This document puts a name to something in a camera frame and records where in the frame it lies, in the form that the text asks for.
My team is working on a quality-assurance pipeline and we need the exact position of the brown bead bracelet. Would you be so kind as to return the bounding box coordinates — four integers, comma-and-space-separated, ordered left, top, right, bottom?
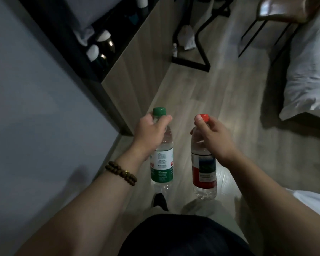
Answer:
105, 161, 137, 186

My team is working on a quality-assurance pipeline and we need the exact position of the black shoe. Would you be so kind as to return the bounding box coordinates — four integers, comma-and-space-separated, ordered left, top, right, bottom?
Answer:
152, 193, 169, 212

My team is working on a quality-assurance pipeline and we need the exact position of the brown leather chair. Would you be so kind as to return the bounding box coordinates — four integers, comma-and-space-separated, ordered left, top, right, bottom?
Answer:
238, 0, 320, 58

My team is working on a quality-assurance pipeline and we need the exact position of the red cap water bottle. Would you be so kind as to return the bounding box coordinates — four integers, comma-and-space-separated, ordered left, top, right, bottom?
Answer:
191, 114, 217, 200

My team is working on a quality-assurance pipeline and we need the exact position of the black metal table frame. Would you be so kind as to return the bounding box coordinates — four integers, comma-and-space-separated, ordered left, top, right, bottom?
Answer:
171, 0, 231, 73

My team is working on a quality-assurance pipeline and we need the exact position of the person's left forearm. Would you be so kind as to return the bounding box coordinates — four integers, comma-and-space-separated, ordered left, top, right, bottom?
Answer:
15, 150, 150, 256

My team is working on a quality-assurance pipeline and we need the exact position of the person's right hand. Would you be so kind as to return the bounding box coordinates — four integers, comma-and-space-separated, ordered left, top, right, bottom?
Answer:
190, 115, 239, 164

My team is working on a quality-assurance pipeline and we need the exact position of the green cap water bottle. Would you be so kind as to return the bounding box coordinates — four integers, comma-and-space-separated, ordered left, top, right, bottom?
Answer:
150, 107, 174, 193

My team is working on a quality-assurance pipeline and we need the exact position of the grey folded cloth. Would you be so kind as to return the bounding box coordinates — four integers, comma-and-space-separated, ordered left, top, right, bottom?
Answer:
61, 0, 96, 47

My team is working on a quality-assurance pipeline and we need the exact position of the person's left hand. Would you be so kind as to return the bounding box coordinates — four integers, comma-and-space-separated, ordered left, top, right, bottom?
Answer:
133, 113, 173, 161

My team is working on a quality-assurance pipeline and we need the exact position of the white plastic bag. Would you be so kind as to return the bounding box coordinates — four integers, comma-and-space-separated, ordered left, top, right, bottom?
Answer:
179, 25, 196, 50

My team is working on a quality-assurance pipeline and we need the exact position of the wooden cabinet with dark shelf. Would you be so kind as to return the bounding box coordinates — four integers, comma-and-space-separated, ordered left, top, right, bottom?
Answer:
16, 0, 186, 136

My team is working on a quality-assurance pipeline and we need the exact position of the black shirt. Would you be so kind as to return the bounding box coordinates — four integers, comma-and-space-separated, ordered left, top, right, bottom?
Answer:
117, 214, 256, 256

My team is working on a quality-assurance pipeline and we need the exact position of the person's right forearm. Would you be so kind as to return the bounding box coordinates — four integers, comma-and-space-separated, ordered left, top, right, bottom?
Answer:
222, 154, 320, 256

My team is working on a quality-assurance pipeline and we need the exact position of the white bed duvet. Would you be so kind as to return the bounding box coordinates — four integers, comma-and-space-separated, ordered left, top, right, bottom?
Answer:
279, 2, 320, 122

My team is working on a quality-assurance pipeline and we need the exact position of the dark jar with white lid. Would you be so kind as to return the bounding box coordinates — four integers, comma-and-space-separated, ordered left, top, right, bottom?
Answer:
86, 44, 108, 71
97, 29, 116, 54

